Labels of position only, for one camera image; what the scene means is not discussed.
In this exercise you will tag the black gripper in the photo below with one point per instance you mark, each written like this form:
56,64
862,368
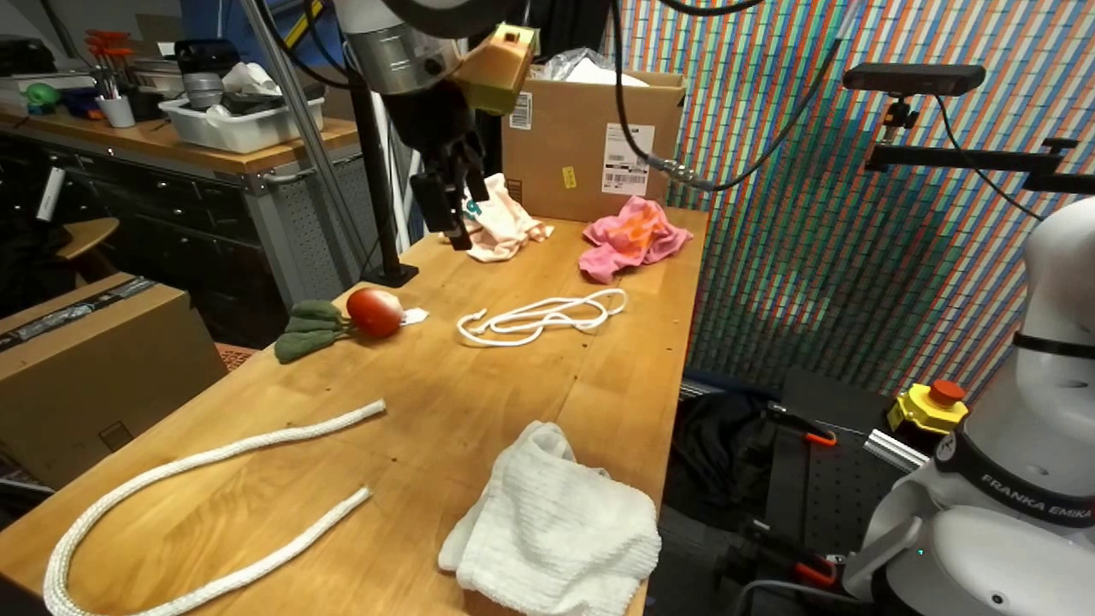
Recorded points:
440,126

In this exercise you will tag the peach shirt with teal print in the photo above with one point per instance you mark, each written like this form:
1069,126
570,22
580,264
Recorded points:
501,226

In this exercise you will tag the red apple toy green leaves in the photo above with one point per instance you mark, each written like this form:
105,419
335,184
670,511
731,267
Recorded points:
367,313

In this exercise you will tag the pink shirt with orange print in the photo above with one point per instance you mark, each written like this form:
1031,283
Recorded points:
632,239

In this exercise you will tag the white cloth bag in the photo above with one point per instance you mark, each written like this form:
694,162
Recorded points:
551,535

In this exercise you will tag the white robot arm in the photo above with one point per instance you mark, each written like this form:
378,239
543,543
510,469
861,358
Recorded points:
1000,519

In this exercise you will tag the black vertical pole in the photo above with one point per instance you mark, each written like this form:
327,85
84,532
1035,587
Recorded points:
390,267

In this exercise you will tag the cardboard box with labels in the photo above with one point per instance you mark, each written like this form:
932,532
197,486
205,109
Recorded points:
570,144

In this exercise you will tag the white plastic bin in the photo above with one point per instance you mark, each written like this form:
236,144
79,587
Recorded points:
225,131

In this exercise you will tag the wooden workbench with drawers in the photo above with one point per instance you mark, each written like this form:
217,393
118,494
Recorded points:
245,233

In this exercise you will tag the brown cardboard box on floor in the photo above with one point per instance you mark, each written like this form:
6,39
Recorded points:
92,368

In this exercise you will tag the red yellow emergency stop button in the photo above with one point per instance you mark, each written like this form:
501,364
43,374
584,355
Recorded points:
934,405

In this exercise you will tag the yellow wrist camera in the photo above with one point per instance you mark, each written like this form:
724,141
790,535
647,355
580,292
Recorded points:
494,70

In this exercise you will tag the black camera on stand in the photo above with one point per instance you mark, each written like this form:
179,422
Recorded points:
903,79

